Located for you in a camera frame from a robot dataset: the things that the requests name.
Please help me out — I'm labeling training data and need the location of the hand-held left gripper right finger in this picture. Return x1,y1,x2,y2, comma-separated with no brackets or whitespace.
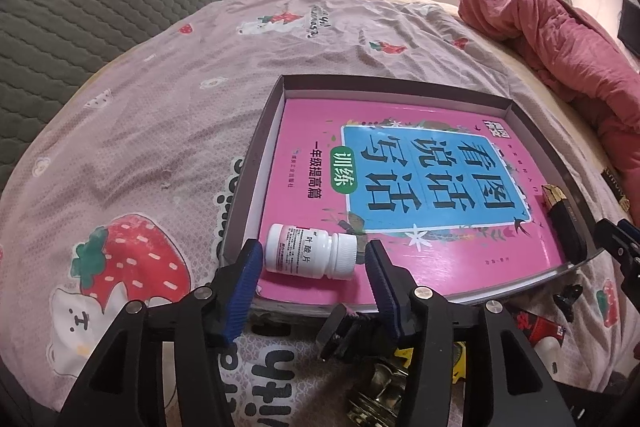
364,239,576,427

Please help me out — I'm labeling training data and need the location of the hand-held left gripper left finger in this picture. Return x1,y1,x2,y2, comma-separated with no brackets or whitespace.
55,239,264,427

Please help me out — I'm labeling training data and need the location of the yellow watch with black strap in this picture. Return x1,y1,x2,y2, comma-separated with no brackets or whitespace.
317,303,468,383

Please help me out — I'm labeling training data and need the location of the white pill bottle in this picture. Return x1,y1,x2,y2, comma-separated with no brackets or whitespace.
264,223,359,282

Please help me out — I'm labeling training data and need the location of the shallow grey cardboard box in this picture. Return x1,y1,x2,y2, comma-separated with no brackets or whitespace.
216,75,599,323

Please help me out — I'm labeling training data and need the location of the black lighter with gold top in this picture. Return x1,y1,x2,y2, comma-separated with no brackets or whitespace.
541,183,587,264

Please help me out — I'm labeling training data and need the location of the black fabric label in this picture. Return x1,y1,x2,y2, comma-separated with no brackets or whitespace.
604,166,634,208

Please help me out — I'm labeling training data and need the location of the black hair clip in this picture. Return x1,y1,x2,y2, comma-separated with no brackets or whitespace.
554,284,585,323

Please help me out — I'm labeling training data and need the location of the red and black lighter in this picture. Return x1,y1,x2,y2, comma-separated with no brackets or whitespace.
510,309,568,348

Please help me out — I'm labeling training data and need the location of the pink book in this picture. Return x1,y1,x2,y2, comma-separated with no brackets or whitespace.
257,98,571,308

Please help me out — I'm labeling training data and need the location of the strawberry print bed sheet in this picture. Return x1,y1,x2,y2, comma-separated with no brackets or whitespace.
0,0,640,427

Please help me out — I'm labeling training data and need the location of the pink quilt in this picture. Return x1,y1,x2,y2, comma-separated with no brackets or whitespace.
457,0,640,192

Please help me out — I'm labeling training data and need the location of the black wall television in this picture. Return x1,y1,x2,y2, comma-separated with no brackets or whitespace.
617,0,640,58

